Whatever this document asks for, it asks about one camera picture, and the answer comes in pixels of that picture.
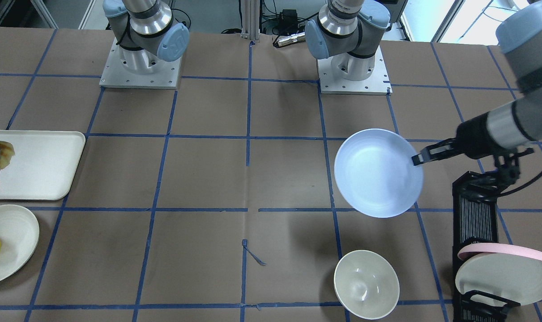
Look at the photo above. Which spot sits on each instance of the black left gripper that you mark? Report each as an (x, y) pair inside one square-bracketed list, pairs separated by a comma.
[(472, 133)]

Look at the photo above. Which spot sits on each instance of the blue plate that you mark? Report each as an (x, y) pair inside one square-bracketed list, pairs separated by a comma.
[(375, 174)]

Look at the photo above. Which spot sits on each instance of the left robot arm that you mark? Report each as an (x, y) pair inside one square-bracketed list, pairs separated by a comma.
[(354, 28)]

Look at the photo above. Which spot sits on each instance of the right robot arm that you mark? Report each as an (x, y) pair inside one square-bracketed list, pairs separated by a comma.
[(49, 78)]

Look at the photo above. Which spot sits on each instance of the cream round plate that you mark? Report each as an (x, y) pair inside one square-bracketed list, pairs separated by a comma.
[(19, 237)]

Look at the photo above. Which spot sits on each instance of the pink plate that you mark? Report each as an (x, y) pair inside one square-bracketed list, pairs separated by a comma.
[(469, 251)]

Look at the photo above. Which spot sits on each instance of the cream plate in rack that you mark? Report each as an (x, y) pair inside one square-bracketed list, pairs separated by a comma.
[(513, 277)]

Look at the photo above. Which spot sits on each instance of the cream rectangular tray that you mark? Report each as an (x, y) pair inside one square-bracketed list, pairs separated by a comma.
[(44, 164)]

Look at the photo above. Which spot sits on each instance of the black dish rack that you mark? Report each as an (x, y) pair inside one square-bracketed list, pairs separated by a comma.
[(475, 221)]

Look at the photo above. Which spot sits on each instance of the cream bowl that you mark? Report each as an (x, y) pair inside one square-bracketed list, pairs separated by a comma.
[(366, 284)]

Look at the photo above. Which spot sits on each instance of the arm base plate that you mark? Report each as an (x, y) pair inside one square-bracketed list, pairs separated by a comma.
[(345, 74), (138, 70)]

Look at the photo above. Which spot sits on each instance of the aluminium frame post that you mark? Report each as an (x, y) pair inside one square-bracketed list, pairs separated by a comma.
[(250, 12)]

